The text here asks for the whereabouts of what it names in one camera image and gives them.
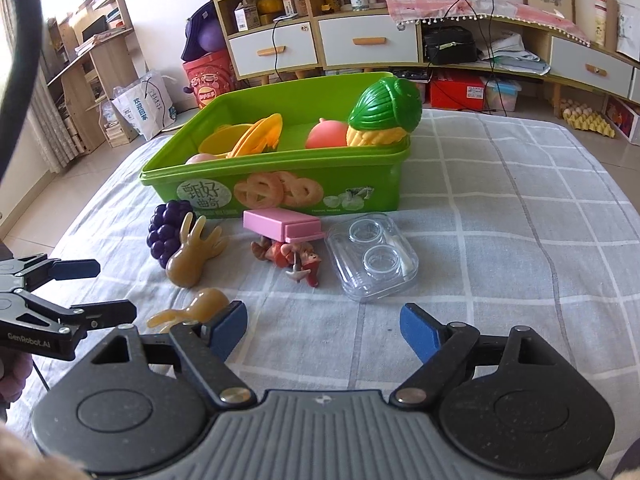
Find clear plastic case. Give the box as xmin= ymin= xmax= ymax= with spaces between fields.
xmin=325 ymin=214 xmax=420 ymax=302

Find red printed bucket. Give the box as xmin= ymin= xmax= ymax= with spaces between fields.
xmin=182 ymin=50 xmax=236 ymax=111

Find yellow egg tray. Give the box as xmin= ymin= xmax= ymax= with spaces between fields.
xmin=561 ymin=97 xmax=617 ymax=138

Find toy corn half green husk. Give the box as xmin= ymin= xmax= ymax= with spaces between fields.
xmin=348 ymin=76 xmax=421 ymax=133

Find purple plush toy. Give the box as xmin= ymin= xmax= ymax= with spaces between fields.
xmin=181 ymin=2 xmax=228 ymax=63

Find pink rectangular block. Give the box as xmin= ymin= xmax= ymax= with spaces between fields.
xmin=243 ymin=209 xmax=327 ymax=242

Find white drawer orange handle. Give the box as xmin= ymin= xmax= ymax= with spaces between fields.
xmin=227 ymin=21 xmax=321 ymax=80
xmin=317 ymin=14 xmax=420 ymax=67
xmin=549 ymin=35 xmax=636 ymax=98

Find wooden shelf cabinet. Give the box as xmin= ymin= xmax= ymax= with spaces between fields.
xmin=204 ymin=0 xmax=423 ymax=91

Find pink octopus toy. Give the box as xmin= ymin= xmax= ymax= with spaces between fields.
xmin=305 ymin=117 xmax=349 ymax=150

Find pink fringed cloth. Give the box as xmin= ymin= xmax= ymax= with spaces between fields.
xmin=386 ymin=0 xmax=591 ymax=46

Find white shopping bag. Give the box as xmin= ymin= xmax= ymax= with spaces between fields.
xmin=111 ymin=69 xmax=178 ymax=142

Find small white carton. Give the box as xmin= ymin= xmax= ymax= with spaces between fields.
xmin=234 ymin=2 xmax=261 ymax=32

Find wooden bookshelf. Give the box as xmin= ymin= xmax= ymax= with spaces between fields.
xmin=42 ymin=0 xmax=146 ymax=161

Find yellow toy cup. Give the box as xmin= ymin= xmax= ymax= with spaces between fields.
xmin=198 ymin=122 xmax=251 ymax=158

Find red brown toy figurine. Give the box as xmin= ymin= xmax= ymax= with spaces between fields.
xmin=250 ymin=239 xmax=323 ymax=288

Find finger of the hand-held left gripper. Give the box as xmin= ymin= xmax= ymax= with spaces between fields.
xmin=0 ymin=255 xmax=99 ymax=291
xmin=0 ymin=290 xmax=137 ymax=333

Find green plastic box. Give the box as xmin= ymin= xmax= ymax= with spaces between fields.
xmin=140 ymin=71 xmax=426 ymax=221

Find red hanging decoration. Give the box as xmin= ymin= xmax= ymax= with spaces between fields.
xmin=592 ymin=0 xmax=608 ymax=46

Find purple toy grapes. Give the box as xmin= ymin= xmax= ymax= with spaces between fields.
xmin=146 ymin=200 xmax=195 ymax=268

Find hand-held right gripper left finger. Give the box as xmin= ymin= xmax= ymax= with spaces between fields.
xmin=90 ymin=300 xmax=253 ymax=408

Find black bag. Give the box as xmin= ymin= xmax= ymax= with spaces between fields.
xmin=422 ymin=26 xmax=478 ymax=66

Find red and white box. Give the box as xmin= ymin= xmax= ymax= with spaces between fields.
xmin=602 ymin=95 xmax=640 ymax=143

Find red cardboard box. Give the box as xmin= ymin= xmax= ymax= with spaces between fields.
xmin=430 ymin=74 xmax=487 ymax=110

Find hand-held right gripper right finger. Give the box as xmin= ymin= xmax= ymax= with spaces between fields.
xmin=390 ymin=302 xmax=558 ymax=408

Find grey checked tablecloth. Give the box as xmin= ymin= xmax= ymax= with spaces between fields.
xmin=20 ymin=107 xmax=640 ymax=461

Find black strap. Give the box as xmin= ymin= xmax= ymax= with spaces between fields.
xmin=0 ymin=0 xmax=47 ymax=181

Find curved wooden side cabinet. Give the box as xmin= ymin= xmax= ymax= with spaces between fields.
xmin=420 ymin=5 xmax=640 ymax=146

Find brown rubber hand toy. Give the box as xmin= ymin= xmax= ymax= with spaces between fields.
xmin=146 ymin=287 xmax=231 ymax=333
xmin=166 ymin=211 xmax=228 ymax=288

